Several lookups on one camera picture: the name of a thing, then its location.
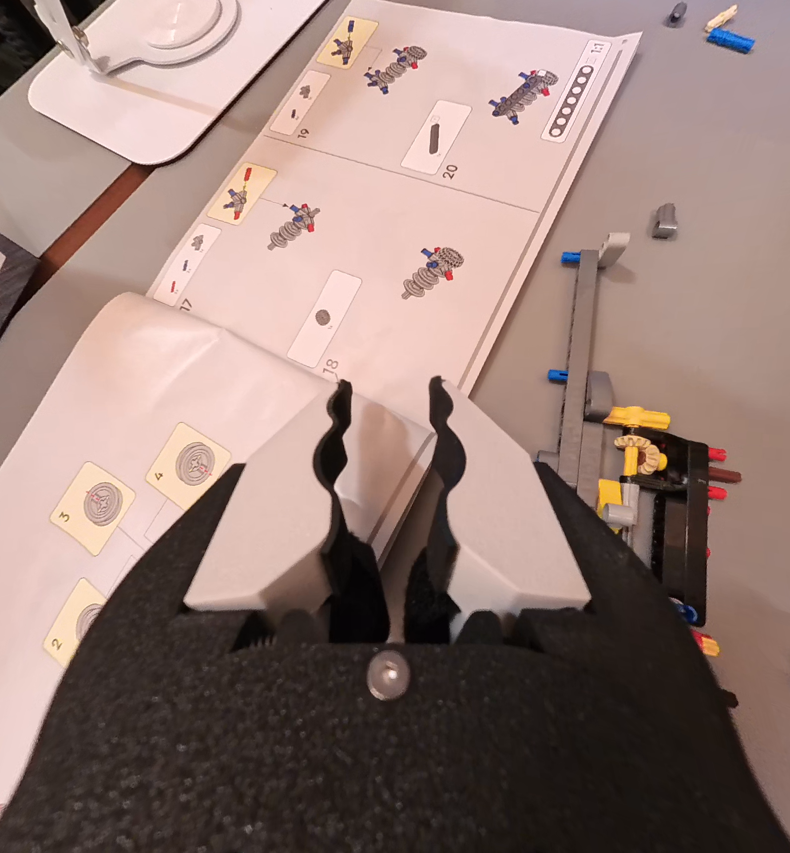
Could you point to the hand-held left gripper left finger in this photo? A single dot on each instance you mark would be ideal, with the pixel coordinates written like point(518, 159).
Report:
point(261, 526)

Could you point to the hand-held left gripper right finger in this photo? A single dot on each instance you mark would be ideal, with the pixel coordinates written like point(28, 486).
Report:
point(521, 526)

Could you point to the partly built lego chassis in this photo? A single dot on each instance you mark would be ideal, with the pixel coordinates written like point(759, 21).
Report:
point(578, 400)

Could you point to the lego instruction booklet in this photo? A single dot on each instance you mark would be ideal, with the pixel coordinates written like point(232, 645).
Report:
point(368, 233)

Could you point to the dark grey lego connector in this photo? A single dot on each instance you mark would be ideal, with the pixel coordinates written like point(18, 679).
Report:
point(664, 223)

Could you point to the blue lego pin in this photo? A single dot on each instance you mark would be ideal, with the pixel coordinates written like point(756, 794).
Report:
point(731, 40)

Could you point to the small dark grey lego pin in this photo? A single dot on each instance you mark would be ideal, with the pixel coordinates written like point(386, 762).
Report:
point(676, 14)

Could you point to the tan lego pin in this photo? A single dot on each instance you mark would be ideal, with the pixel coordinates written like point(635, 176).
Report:
point(721, 18)

